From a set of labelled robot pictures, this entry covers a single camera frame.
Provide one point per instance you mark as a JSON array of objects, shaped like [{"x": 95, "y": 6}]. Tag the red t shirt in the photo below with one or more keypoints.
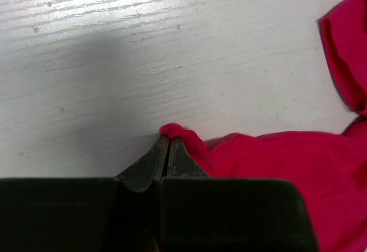
[{"x": 329, "y": 170}]

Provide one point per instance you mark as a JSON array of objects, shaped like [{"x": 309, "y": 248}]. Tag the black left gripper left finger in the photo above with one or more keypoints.
[{"x": 80, "y": 214}]

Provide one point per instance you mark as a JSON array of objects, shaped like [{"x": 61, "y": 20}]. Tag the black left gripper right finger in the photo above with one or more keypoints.
[{"x": 201, "y": 213}]

